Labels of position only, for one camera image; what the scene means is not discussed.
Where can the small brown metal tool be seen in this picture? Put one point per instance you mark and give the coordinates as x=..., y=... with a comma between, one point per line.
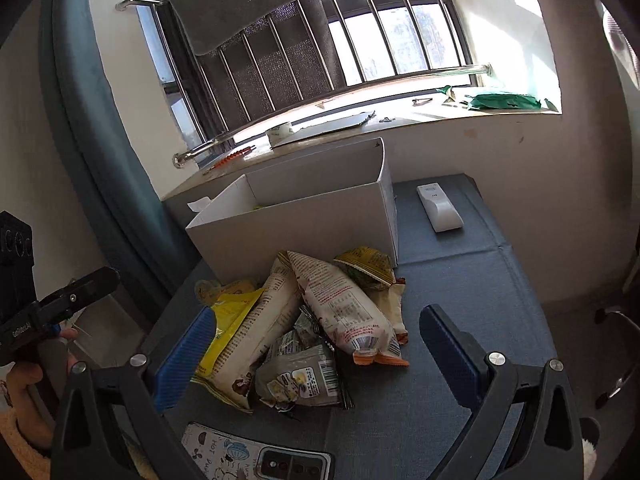
x=422, y=100

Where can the stone window sill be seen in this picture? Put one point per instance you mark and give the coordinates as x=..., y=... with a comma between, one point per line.
x=450, y=116

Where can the cream snack packet brown print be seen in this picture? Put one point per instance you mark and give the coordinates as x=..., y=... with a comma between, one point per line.
x=260, y=330

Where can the white cardboard box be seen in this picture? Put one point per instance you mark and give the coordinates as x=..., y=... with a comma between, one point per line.
x=300, y=230

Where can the teal curtain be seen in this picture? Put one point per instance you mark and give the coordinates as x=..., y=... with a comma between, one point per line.
x=90, y=135

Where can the dark grey snack packet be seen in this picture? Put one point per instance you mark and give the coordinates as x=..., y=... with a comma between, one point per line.
x=307, y=327

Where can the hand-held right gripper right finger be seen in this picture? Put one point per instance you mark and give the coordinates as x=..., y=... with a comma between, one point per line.
x=450, y=355

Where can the clear tape roll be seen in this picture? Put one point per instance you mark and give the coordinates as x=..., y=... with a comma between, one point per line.
x=280, y=132

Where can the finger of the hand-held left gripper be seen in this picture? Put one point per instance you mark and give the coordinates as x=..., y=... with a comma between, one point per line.
x=85, y=287

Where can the grey cloth on railing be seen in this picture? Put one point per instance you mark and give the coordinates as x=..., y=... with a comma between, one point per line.
x=250, y=0

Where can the phone with cartoon case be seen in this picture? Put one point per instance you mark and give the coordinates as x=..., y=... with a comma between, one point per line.
x=225, y=455

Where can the green plastic bag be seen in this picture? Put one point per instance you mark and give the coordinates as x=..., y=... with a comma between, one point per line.
x=500, y=101

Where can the metal chair base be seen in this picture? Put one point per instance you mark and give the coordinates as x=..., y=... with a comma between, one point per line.
x=620, y=320

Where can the yellow green printed snack packet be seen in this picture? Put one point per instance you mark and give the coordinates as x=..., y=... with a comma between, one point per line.
x=365, y=262

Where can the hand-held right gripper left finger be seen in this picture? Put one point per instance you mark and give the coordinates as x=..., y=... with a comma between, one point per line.
x=180, y=360

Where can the person's left hand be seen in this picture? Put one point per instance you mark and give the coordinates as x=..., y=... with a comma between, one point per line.
x=26, y=382

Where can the flat cardboard sheet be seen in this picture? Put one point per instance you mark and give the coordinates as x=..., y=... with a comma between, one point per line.
x=330, y=125

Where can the grey green snack packet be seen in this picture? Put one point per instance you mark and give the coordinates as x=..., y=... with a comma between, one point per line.
x=305, y=375

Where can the white snack packet red print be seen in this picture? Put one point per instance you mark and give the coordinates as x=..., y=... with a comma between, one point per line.
x=335, y=310

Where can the white remote control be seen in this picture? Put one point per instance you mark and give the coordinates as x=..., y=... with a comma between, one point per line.
x=440, y=210

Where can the steel window guard rail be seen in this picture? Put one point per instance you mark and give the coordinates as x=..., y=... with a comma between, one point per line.
x=180, y=159

